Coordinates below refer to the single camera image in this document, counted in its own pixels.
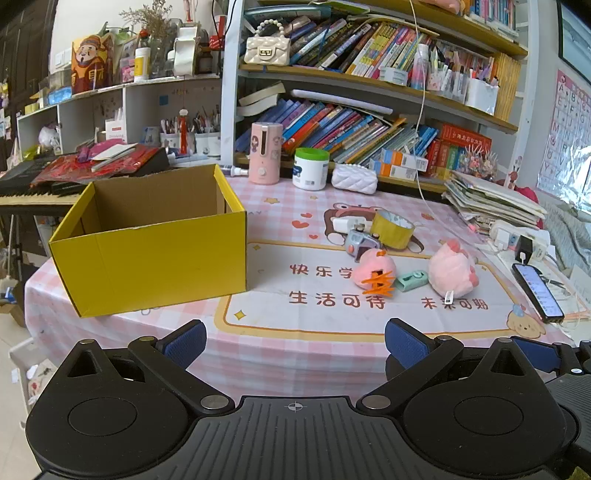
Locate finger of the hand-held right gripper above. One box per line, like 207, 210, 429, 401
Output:
510, 336, 583, 377

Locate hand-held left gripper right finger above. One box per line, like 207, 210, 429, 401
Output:
356, 318, 539, 412

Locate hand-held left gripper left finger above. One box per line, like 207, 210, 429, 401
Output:
65, 319, 234, 413

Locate small green plastic gadget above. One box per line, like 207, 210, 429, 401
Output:
394, 269, 430, 293

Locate yellow cardboard box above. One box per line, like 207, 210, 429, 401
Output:
48, 164, 249, 318

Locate pink plush toy orange feet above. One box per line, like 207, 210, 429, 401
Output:
353, 248, 398, 296

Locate pink plush toy white tag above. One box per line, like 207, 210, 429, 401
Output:
427, 239, 478, 303

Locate small grey toy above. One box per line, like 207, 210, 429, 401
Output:
345, 228, 384, 263

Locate black smartphone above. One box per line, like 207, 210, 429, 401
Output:
512, 263, 565, 324

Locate white paper sheet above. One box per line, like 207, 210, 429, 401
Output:
554, 265, 591, 324

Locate black charger plug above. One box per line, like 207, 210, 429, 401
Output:
515, 235, 536, 264

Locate pink checked printed tablecloth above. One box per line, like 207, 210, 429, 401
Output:
23, 175, 591, 402

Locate yellow tape roll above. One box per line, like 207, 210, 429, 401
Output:
370, 210, 415, 251

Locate white power strip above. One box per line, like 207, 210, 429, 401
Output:
489, 220, 552, 259

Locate grey knitted cloth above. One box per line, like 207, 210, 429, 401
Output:
540, 189, 591, 278

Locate stack of papers and booklets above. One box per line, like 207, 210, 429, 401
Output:
442, 170, 548, 232

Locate red fabric ornament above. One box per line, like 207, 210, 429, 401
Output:
505, 157, 539, 204

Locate white quilted pouch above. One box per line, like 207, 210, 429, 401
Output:
331, 164, 379, 195

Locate orange and blue boxes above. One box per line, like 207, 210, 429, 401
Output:
369, 148, 430, 178

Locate white jar green lid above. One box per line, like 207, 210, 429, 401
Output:
292, 148, 330, 191

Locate red boxed book set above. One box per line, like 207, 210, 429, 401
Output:
422, 122, 492, 181

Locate pink cylindrical humidifier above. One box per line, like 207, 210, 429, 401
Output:
249, 122, 283, 185

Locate pile of red packets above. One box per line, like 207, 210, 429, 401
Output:
30, 143, 160, 185

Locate white box red stripe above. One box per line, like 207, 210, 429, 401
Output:
105, 117, 127, 144

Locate row of leaning blue books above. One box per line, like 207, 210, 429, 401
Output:
235, 97, 439, 167

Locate black electronic keyboard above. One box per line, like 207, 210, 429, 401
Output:
0, 159, 88, 206

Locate white plastic bag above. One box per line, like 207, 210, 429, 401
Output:
38, 124, 63, 155

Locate white rolled paper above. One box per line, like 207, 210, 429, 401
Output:
291, 88, 393, 114

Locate white wooden bookshelf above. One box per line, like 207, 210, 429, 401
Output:
222, 0, 541, 195

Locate white cubby shelf unit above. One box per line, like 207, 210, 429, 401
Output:
16, 74, 222, 158

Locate flat white books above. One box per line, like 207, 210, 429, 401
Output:
238, 80, 287, 116

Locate white pen container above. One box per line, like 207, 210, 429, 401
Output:
466, 76, 499, 116

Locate pink glitter bottle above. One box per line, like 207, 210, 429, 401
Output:
411, 44, 430, 90

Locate white ribbon holder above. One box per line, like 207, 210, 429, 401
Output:
172, 25, 204, 77

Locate fortune god printed box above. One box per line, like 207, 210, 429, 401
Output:
70, 33, 115, 95

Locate row of slanted colourful books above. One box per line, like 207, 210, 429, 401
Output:
286, 14, 435, 77

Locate cream quilted handbag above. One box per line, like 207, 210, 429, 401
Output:
245, 18, 291, 65

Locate dried flower bunch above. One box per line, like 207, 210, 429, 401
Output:
120, 0, 178, 75

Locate dark framed picture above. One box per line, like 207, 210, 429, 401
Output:
556, 0, 591, 84

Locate row of top shelf books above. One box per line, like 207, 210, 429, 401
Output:
462, 0, 518, 33

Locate white hanging cable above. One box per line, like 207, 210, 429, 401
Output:
409, 0, 497, 245

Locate alphabet wall poster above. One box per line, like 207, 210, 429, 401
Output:
536, 69, 591, 199

